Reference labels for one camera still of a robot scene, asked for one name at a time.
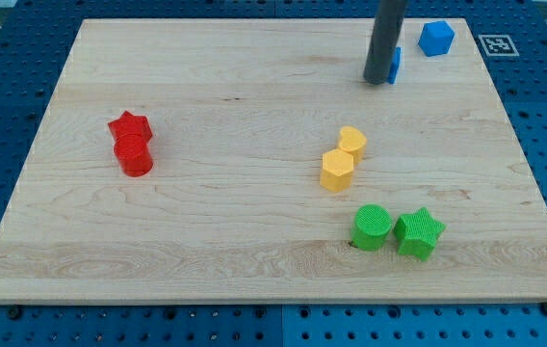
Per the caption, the blue triangle block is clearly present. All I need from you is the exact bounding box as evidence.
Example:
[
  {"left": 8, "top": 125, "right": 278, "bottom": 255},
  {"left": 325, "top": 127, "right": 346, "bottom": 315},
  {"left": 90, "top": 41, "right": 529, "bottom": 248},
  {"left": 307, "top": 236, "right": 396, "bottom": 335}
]
[{"left": 387, "top": 47, "right": 402, "bottom": 85}]

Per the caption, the blue cube block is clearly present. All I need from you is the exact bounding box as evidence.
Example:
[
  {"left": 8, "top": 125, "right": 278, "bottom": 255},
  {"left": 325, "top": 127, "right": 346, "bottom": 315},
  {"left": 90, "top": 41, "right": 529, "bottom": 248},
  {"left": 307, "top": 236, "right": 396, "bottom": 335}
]
[{"left": 418, "top": 20, "right": 455, "bottom": 57}]

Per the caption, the light wooden board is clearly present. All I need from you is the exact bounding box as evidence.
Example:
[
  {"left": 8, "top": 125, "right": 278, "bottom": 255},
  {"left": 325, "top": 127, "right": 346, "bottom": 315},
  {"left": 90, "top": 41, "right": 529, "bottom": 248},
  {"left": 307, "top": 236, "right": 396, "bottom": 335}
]
[{"left": 0, "top": 18, "right": 547, "bottom": 306}]

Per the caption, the yellow hexagon block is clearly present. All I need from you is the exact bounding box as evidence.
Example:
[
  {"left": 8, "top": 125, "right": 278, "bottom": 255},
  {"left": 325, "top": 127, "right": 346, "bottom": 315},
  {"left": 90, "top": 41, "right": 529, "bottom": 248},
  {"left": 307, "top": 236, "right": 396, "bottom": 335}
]
[{"left": 320, "top": 148, "right": 354, "bottom": 193}]

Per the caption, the yellow heart block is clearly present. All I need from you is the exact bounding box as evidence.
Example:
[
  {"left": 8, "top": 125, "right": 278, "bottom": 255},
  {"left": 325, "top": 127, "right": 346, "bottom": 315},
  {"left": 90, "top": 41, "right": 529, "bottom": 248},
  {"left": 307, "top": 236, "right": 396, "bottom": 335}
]
[{"left": 337, "top": 125, "right": 367, "bottom": 165}]

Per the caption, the green cylinder block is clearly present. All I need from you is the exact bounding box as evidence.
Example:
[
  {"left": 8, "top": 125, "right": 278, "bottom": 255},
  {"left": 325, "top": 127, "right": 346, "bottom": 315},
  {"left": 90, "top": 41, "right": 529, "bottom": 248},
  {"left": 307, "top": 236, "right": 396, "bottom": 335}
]
[{"left": 351, "top": 204, "right": 392, "bottom": 252}]

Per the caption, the red cylinder block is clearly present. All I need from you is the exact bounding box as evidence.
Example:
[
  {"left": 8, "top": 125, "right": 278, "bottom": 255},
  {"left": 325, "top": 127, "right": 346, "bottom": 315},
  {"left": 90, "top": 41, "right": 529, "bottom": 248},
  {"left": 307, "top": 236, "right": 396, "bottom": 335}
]
[{"left": 114, "top": 134, "right": 153, "bottom": 177}]

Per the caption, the red star block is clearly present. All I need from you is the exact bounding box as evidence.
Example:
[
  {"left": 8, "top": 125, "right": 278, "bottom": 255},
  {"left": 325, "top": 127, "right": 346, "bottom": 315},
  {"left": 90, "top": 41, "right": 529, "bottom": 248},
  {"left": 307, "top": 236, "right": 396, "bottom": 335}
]
[{"left": 108, "top": 111, "right": 153, "bottom": 142}]

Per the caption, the green star block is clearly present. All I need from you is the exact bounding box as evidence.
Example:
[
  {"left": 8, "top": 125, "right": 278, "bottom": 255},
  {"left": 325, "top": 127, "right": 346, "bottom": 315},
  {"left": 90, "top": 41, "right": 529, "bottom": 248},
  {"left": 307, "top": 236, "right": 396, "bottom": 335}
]
[{"left": 393, "top": 207, "right": 446, "bottom": 261}]

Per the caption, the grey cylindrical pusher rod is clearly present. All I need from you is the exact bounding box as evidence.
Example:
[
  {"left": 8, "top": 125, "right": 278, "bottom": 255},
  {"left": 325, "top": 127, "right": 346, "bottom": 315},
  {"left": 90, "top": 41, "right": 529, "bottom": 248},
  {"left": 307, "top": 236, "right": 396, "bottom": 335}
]
[{"left": 363, "top": 0, "right": 408, "bottom": 85}]

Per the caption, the white fiducial marker tag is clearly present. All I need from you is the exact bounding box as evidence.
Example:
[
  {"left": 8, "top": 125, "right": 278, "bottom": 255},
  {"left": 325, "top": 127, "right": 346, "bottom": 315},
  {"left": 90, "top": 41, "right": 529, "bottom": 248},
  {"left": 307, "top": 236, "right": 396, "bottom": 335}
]
[{"left": 479, "top": 34, "right": 519, "bottom": 57}]

